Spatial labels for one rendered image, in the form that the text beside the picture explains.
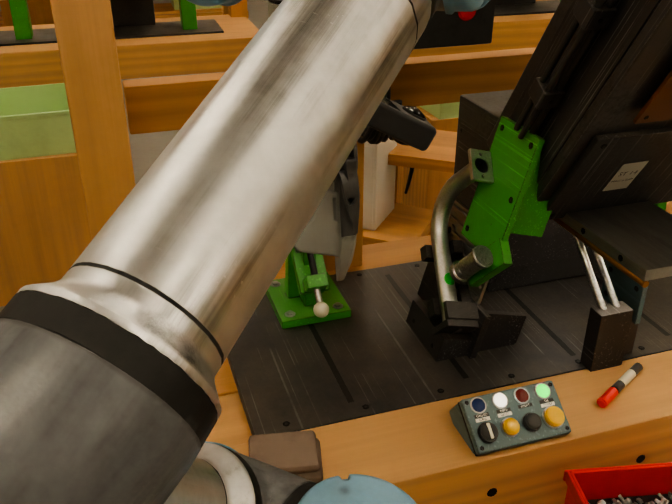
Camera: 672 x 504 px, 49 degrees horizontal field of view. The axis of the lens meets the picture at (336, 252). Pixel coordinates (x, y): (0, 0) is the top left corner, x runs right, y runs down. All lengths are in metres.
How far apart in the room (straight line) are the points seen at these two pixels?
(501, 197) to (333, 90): 0.86
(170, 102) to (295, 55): 1.07
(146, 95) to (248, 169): 1.10
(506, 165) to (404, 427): 0.43
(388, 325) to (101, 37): 0.68
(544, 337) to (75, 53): 0.92
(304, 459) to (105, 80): 0.70
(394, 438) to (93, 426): 0.86
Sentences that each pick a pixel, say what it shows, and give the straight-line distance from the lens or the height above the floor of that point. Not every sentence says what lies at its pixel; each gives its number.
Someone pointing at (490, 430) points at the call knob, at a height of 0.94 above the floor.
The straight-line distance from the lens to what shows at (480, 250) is 1.19.
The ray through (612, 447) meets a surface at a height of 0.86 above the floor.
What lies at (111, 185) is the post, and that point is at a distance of 1.38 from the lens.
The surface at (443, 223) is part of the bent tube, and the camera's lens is 1.30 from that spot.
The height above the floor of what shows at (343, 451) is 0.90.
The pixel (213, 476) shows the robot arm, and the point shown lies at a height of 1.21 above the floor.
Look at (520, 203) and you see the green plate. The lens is 1.18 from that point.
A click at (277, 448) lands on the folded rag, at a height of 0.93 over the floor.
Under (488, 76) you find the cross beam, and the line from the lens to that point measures 1.62.
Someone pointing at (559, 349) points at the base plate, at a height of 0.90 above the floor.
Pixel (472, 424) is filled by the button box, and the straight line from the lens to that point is 1.09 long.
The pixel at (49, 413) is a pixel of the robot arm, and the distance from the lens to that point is 0.27.
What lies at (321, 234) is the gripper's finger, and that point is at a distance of 0.68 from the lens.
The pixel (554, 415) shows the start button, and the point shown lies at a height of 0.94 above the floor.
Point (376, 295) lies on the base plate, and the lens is 1.42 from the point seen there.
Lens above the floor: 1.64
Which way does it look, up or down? 28 degrees down
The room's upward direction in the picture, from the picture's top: straight up
